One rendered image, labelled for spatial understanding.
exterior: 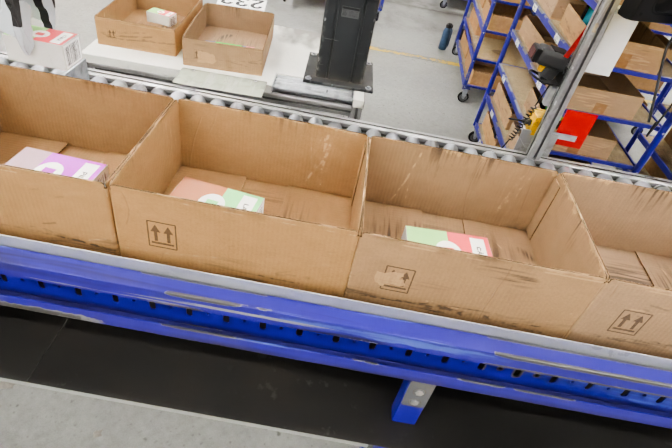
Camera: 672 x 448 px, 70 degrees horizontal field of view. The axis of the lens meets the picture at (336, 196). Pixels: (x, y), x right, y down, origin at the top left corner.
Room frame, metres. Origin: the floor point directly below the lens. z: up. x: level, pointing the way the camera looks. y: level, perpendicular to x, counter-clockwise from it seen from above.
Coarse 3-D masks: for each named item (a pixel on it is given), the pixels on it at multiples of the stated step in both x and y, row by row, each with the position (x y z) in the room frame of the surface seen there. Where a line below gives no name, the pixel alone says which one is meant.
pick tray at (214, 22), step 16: (208, 16) 1.94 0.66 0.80; (224, 16) 1.95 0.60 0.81; (240, 16) 1.95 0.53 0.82; (256, 16) 1.96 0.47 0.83; (272, 16) 1.97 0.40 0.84; (192, 32) 1.71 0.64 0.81; (208, 32) 1.87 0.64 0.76; (224, 32) 1.90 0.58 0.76; (240, 32) 1.93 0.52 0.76; (256, 32) 1.96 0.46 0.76; (272, 32) 1.92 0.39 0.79; (192, 48) 1.57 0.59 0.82; (208, 48) 1.57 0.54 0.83; (224, 48) 1.58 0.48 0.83; (240, 48) 1.59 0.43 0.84; (256, 48) 1.60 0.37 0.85; (192, 64) 1.57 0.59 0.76; (208, 64) 1.57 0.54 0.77; (224, 64) 1.58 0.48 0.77; (240, 64) 1.59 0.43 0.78; (256, 64) 1.59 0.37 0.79
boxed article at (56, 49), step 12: (12, 36) 0.72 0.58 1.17; (36, 36) 0.73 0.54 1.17; (48, 36) 0.74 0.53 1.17; (60, 36) 0.75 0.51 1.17; (72, 36) 0.76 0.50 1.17; (12, 48) 0.72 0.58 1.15; (36, 48) 0.72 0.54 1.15; (48, 48) 0.72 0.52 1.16; (60, 48) 0.72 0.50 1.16; (72, 48) 0.75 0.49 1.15; (24, 60) 0.72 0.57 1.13; (36, 60) 0.72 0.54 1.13; (48, 60) 0.72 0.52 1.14; (60, 60) 0.72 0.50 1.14; (72, 60) 0.74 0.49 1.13
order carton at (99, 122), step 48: (0, 96) 0.82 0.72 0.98; (48, 96) 0.82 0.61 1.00; (96, 96) 0.82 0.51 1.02; (144, 96) 0.83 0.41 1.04; (0, 144) 0.77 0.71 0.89; (48, 144) 0.80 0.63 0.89; (96, 144) 0.82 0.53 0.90; (0, 192) 0.53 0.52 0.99; (48, 192) 0.54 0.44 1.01; (96, 192) 0.54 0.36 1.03; (48, 240) 0.54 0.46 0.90; (96, 240) 0.54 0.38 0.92
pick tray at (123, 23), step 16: (128, 0) 1.89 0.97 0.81; (144, 0) 1.97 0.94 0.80; (160, 0) 1.97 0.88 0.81; (176, 0) 1.98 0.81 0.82; (192, 0) 1.98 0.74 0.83; (96, 16) 1.59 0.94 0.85; (112, 16) 1.73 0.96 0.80; (128, 16) 1.86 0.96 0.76; (144, 16) 1.89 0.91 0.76; (176, 16) 1.96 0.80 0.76; (192, 16) 1.83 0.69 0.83; (96, 32) 1.59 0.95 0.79; (112, 32) 1.59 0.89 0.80; (128, 32) 1.60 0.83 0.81; (144, 32) 1.60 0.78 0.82; (160, 32) 1.61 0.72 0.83; (176, 32) 1.63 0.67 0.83; (128, 48) 1.60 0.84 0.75; (144, 48) 1.60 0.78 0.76; (160, 48) 1.61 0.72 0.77; (176, 48) 1.62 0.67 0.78
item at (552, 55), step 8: (536, 48) 1.46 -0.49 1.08; (544, 48) 1.46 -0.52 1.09; (552, 48) 1.47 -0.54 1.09; (560, 48) 1.49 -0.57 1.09; (536, 56) 1.45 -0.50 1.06; (544, 56) 1.44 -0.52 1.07; (552, 56) 1.45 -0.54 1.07; (560, 56) 1.45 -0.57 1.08; (544, 64) 1.45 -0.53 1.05; (552, 64) 1.45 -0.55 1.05; (560, 64) 1.45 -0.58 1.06; (544, 72) 1.46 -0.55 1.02; (552, 72) 1.46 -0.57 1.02
